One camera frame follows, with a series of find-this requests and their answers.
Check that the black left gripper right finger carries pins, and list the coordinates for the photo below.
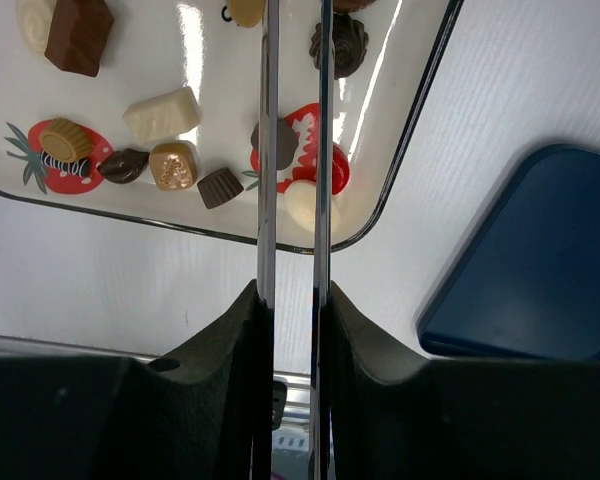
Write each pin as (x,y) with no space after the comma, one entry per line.
(399,415)

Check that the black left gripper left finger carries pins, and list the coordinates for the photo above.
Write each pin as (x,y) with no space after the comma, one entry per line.
(201,411)

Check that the silver metal tongs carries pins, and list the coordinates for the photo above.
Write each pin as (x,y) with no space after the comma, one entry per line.
(319,424)

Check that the white oval chocolate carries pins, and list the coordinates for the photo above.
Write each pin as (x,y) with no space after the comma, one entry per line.
(300,202)

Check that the caramel embossed square chocolate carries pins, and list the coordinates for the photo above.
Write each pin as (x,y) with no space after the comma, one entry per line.
(172,166)

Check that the dark lips chocolate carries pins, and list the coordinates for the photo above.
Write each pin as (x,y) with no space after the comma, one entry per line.
(124,166)

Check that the black white striped chocolate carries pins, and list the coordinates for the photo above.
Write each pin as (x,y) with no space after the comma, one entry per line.
(81,168)

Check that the white rectangular chocolate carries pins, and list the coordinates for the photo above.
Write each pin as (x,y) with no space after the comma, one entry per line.
(163,116)

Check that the caramel cup chocolate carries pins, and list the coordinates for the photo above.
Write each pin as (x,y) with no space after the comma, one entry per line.
(65,140)

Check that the dark rosette chocolate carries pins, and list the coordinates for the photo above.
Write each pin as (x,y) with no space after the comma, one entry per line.
(350,41)

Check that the milk brown block chocolate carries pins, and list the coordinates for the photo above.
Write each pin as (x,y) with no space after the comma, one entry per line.
(78,36)

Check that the brown leaf chocolate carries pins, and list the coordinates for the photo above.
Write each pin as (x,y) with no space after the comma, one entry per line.
(350,6)

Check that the white swirl chocolate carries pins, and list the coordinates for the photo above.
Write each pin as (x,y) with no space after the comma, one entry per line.
(34,21)

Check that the navy blue tin lid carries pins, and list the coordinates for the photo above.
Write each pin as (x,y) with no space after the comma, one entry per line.
(527,285)

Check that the white strawberry print tray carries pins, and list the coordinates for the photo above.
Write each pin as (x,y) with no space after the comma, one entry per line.
(157,47)

